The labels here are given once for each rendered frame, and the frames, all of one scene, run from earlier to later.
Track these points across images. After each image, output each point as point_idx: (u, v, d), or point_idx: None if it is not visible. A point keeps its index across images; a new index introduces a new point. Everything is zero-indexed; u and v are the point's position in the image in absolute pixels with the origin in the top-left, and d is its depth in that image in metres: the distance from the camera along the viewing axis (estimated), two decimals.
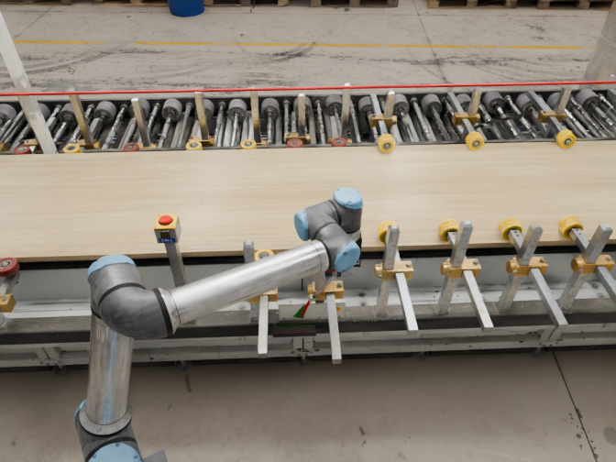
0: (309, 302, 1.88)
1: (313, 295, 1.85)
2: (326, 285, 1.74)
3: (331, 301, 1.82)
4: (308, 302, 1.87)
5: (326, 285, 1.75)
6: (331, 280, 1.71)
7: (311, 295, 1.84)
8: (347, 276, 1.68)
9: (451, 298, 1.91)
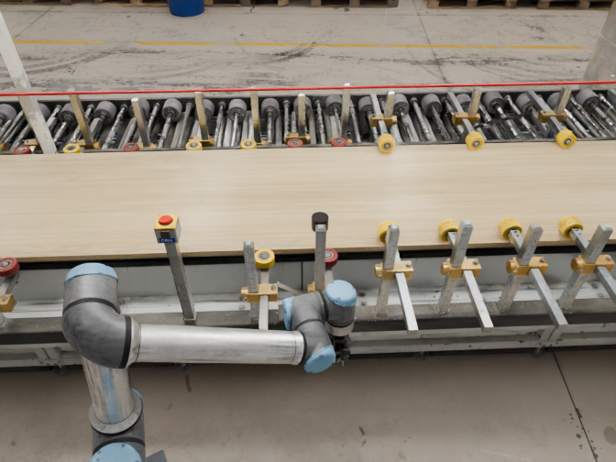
0: None
1: None
2: (291, 289, 1.75)
3: None
4: None
5: (291, 289, 1.75)
6: (283, 286, 1.72)
7: None
8: None
9: (451, 298, 1.91)
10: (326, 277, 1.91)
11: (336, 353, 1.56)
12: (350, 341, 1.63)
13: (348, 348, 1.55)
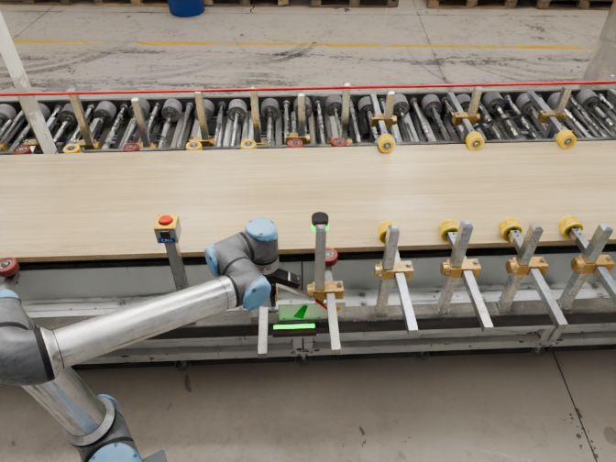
0: (318, 301, 1.87)
1: (310, 295, 1.85)
2: (291, 289, 1.75)
3: (330, 292, 1.85)
4: (316, 301, 1.87)
5: (291, 289, 1.75)
6: (283, 286, 1.72)
7: (308, 297, 1.85)
8: None
9: (451, 298, 1.91)
10: (326, 276, 1.91)
11: None
12: (274, 300, 1.57)
13: None
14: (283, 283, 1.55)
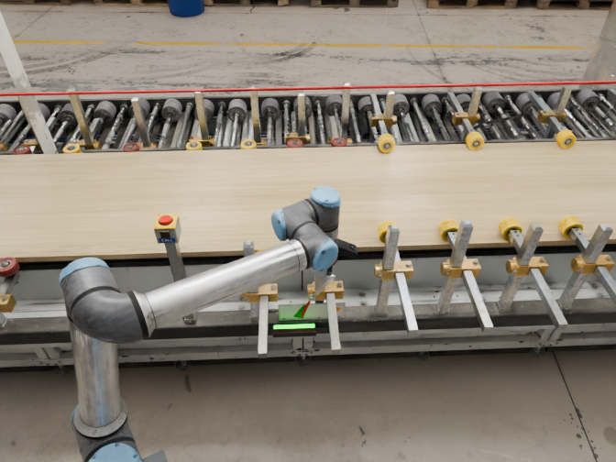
0: (309, 302, 1.88)
1: (313, 295, 1.85)
2: (326, 284, 1.75)
3: (330, 292, 1.85)
4: (308, 302, 1.87)
5: (326, 285, 1.75)
6: (331, 280, 1.71)
7: (311, 295, 1.84)
8: None
9: (451, 298, 1.91)
10: None
11: None
12: (331, 269, 1.62)
13: None
14: (341, 252, 1.60)
